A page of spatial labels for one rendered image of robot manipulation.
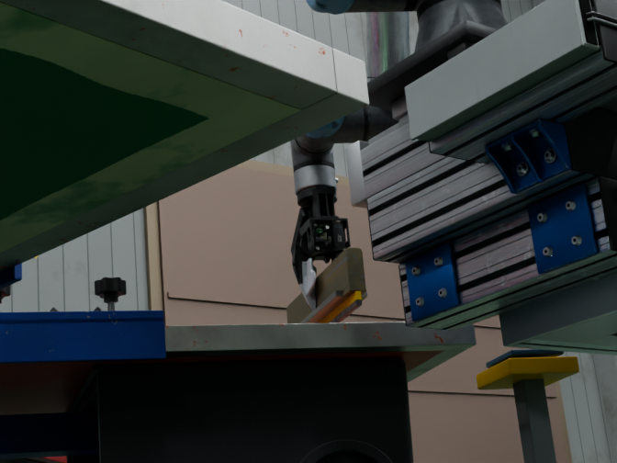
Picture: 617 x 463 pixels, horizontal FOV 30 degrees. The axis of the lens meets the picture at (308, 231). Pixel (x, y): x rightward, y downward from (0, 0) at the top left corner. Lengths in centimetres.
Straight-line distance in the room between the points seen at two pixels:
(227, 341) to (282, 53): 88
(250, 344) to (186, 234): 476
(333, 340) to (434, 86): 50
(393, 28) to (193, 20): 125
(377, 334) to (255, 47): 97
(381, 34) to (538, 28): 78
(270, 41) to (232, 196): 585
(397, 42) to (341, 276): 42
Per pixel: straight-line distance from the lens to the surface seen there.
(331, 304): 193
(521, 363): 194
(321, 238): 200
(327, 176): 205
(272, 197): 683
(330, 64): 87
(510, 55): 127
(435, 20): 157
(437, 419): 720
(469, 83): 130
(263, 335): 167
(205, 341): 165
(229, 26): 80
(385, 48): 200
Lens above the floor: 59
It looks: 18 degrees up
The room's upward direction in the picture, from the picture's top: 6 degrees counter-clockwise
